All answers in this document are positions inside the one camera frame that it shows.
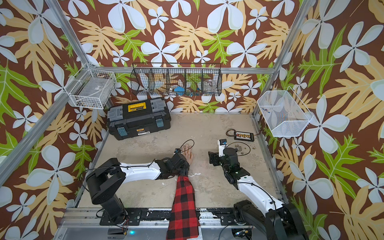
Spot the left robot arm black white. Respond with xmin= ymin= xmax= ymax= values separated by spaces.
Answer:
xmin=86 ymin=153 xmax=190 ymax=227

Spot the forearm in red plaid sleeve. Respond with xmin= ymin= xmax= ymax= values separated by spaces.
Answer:
xmin=166 ymin=176 xmax=200 ymax=240

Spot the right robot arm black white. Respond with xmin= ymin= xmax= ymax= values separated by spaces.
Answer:
xmin=208 ymin=148 xmax=309 ymax=240

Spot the person's bare hand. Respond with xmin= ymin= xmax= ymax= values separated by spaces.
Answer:
xmin=182 ymin=145 xmax=194 ymax=165

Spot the black toolbox with yellow label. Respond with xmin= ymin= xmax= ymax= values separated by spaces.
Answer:
xmin=107 ymin=98 xmax=172 ymax=141

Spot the blue item in black basket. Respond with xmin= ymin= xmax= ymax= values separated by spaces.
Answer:
xmin=174 ymin=87 xmax=186 ymax=96

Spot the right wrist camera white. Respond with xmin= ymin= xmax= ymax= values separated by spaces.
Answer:
xmin=218 ymin=139 xmax=227 ymax=157

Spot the black power strip with cable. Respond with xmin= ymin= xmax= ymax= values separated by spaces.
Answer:
xmin=226 ymin=129 xmax=260 ymax=142

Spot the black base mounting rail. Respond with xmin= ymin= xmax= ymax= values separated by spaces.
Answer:
xmin=96 ymin=204 xmax=258 ymax=226

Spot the white wire basket right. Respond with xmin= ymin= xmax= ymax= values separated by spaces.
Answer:
xmin=257 ymin=87 xmax=314 ymax=138

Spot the white wire basket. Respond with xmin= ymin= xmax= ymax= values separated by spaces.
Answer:
xmin=257 ymin=87 xmax=314 ymax=138
xmin=65 ymin=64 xmax=117 ymax=110

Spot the black wire basket rear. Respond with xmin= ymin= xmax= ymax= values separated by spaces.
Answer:
xmin=130 ymin=63 xmax=223 ymax=97

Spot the white wire basket left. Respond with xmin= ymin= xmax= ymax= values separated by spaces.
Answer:
xmin=65 ymin=64 xmax=117 ymax=110

